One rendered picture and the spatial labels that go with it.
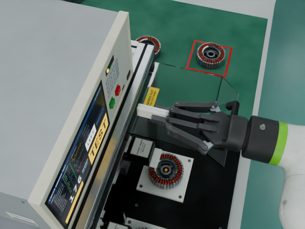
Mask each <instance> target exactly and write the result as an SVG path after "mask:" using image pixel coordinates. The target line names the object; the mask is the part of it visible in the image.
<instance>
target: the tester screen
mask: <svg viewBox="0 0 305 229"><path fill-rule="evenodd" d="M103 103H104V99H103V93H102V89H101V86H100V88H99V90H98V92H97V94H96V96H95V98H94V101H93V103H92V105H91V107H90V110H89V112H88V114H87V116H86V119H85V121H84V123H83V125H82V127H81V130H80V132H79V134H78V136H77V139H76V141H75V143H74V145H73V147H72V149H71V151H70V154H69V156H68V158H67V160H66V163H65V165H64V167H63V169H62V172H61V174H60V176H59V178H58V181H57V183H56V185H55V187H54V189H53V192H52V194H51V196H50V198H49V200H48V204H49V205H50V207H51V208H52V209H53V211H54V212H55V213H56V214H57V216H58V217H59V218H60V219H61V221H62V222H63V224H64V225H65V226H66V227H68V224H69V221H70V219H71V216H72V214H73V212H74V209H75V206H76V204H77V202H78V199H79V197H80V194H81V192H82V190H83V187H84V184H85V182H86V180H87V177H88V175H89V172H90V170H91V168H92V165H93V163H92V164H91V162H90V159H89V156H88V154H89V152H90V149H91V147H92V145H93V142H94V140H95V137H96V135H97V133H98V130H99V128H100V125H101V123H102V121H103V119H104V116H105V114H106V109H105V112H104V114H103V116H102V118H101V121H100V123H99V126H98V128H97V130H96V133H95V135H94V138H93V140H92V142H91V145H90V147H89V149H88V151H87V149H86V146H85V144H86V142H87V139H88V137H89V135H90V132H91V130H92V128H93V125H94V123H95V121H96V118H97V116H98V114H99V112H100V109H101V107H102V105H103ZM104 105H105V104H104ZM104 107H105V106H104ZM107 128H108V126H107ZM106 131H107V129H106ZM106 131H105V133H106ZM104 135H105V134H104ZM103 138H104V136H103ZM102 141H103V139H102ZM102 141H101V143H102ZM100 145H101V144H100ZM99 147H100V146H99ZM98 150H99V149H98ZM97 153H98V151H97ZM97 153H96V155H97ZM95 157H96V156H95ZM94 160H95V159H94ZM93 162H94V161H93ZM88 166H89V172H88V174H87V176H86V179H85V181H84V184H83V186H82V188H81V191H80V193H79V196H78V198H77V201H76V203H75V206H74V208H73V211H72V213H71V216H70V218H69V220H68V223H66V219H67V217H68V214H69V212H70V209H71V207H72V204H73V202H74V199H75V197H76V195H77V192H78V190H79V188H80V185H81V183H82V180H83V178H84V175H85V173H86V170H87V168H88ZM80 173H81V175H82V180H81V182H80V185H79V187H78V190H77V192H76V194H75V197H74V199H73V202H72V204H71V205H70V203H69V199H70V196H71V194H72V192H73V189H74V187H75V185H76V182H77V180H78V178H79V175H80Z"/></svg>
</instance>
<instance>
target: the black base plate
mask: <svg viewBox="0 0 305 229"><path fill-rule="evenodd" d="M150 140H153V139H150ZM153 141H155V144H156V146H155V148H158V149H162V150H163V151H166V152H170V153H174V154H178V155H182V156H186V157H189V158H193V159H194V160H193V163H192V168H191V172H190V176H189V180H188V184H187V189H186V192H185V196H184V200H183V203H182V202H178V201H175V200H171V199H167V198H164V197H160V196H157V195H153V194H149V193H146V192H142V191H139V190H136V188H137V185H138V182H139V179H140V175H141V172H142V169H143V166H144V165H141V164H137V163H134V162H131V164H130V166H129V169H128V172H127V175H123V174H118V177H117V180H116V183H115V186H114V189H113V191H112V194H111V197H110V200H109V202H108V205H107V208H106V211H105V213H104V216H103V219H105V220H111V221H115V222H118V223H122V224H123V216H122V212H125V216H126V219H127V217H128V218H131V219H135V220H139V221H142V222H145V223H148V224H153V225H155V226H159V227H162V228H166V229H227V227H228V222H229V217H230V211H231V204H232V198H233V193H234V187H235V182H236V175H237V170H238V164H239V159H240V153H241V151H239V152H235V151H232V150H227V155H226V161H225V166H224V167H221V166H220V165H219V164H218V163H217V162H215V161H214V160H213V159H212V158H210V157H209V156H208V155H202V154H201V153H200V152H199V151H196V150H192V149H188V148H184V147H180V146H176V145H172V144H168V143H164V142H161V141H157V140H153Z"/></svg>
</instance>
